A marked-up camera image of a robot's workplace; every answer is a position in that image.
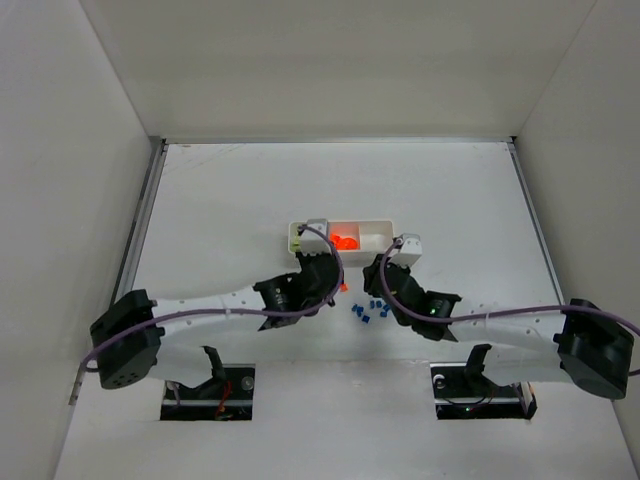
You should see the orange round lego piece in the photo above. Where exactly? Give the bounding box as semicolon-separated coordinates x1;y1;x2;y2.
329;234;359;251

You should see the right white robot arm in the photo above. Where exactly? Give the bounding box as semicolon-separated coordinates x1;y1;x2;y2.
363;255;639;400

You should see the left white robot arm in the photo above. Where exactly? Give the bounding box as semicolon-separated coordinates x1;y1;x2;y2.
81;253;344;390

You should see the white three-compartment tray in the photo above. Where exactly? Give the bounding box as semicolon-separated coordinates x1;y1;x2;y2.
287;218;394;266

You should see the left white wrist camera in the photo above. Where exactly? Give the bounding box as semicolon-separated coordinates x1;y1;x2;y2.
299;219;331;255

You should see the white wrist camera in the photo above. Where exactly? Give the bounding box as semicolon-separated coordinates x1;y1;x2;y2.
299;219;331;255
390;233;423;267

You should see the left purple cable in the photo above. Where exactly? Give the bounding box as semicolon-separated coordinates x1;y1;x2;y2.
80;224;344;371

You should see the purple cable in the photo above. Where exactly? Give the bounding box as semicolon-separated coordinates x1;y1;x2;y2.
80;224;344;371
379;238;640;377

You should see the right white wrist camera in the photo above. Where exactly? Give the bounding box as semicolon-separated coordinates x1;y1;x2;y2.
390;233;423;267

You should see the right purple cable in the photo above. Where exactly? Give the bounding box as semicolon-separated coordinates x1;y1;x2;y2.
379;238;640;377

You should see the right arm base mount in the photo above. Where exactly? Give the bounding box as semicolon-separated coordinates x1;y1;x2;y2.
430;344;538;421

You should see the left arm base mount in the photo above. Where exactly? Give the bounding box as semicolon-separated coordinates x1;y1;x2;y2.
159;347;256;422

